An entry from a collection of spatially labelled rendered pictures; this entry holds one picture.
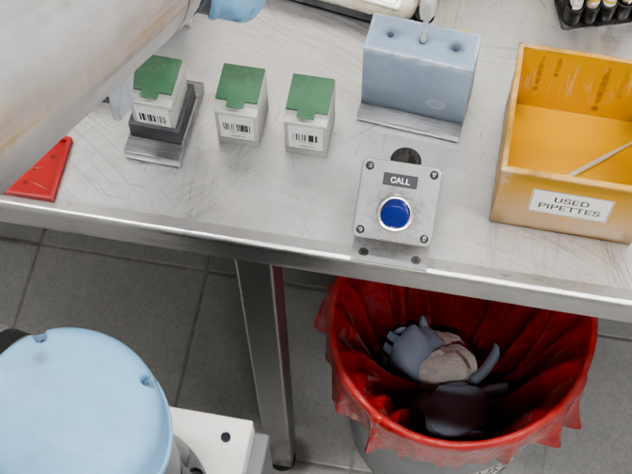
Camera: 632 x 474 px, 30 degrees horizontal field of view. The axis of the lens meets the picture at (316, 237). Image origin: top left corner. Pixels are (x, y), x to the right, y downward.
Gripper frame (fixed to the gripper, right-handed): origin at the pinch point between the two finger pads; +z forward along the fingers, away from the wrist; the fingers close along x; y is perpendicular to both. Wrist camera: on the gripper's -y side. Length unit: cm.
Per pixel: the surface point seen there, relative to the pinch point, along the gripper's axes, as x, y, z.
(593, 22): -18.9, -39.4, 11.4
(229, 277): -22, 5, 99
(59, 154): 5.4, 9.0, 11.7
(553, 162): -1.9, -37.0, 11.1
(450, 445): 13, -34, 55
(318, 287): -23, -10, 99
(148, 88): 1.5, 0.3, 3.8
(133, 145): 3.8, 2.1, 10.5
